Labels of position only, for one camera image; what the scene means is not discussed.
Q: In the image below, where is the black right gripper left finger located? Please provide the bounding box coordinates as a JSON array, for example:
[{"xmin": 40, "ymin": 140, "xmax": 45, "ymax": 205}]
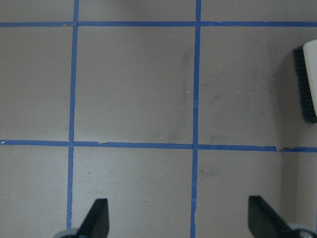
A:
[{"xmin": 75, "ymin": 198, "xmax": 109, "ymax": 238}]

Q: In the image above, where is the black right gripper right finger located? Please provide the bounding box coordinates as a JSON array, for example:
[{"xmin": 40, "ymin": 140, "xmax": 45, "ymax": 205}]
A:
[{"xmin": 248, "ymin": 196, "xmax": 296, "ymax": 238}]

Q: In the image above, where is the white hand brush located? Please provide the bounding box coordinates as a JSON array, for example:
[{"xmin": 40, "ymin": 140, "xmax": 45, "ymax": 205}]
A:
[{"xmin": 293, "ymin": 40, "xmax": 317, "ymax": 123}]

